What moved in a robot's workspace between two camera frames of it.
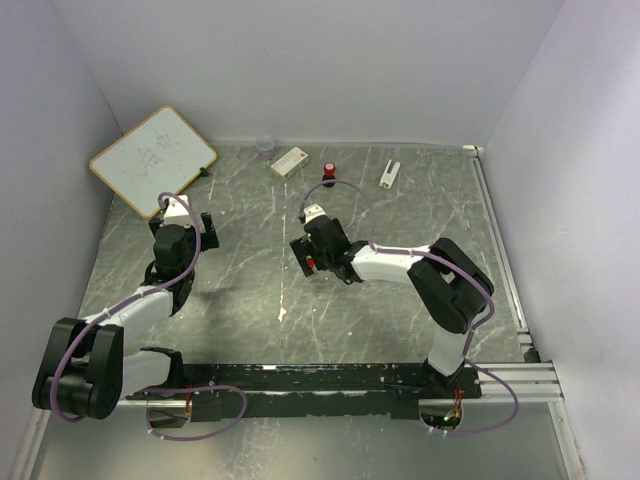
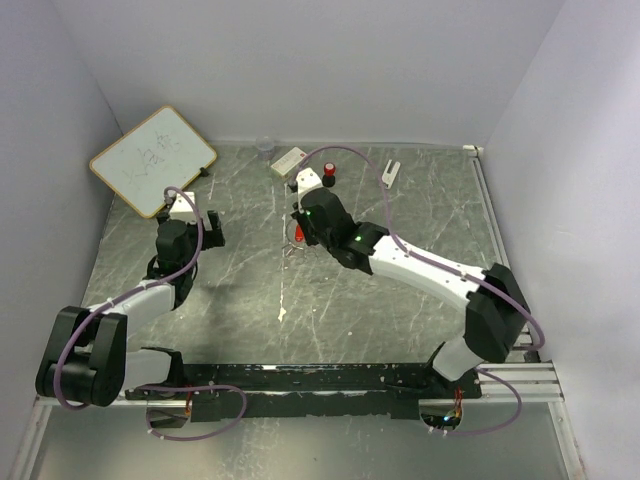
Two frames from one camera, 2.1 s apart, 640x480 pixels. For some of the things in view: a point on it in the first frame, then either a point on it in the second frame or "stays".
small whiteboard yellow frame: [154, 159] stays
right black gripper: [301, 248] → [300, 216]
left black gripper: [208, 239] stays
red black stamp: [329, 174] stays
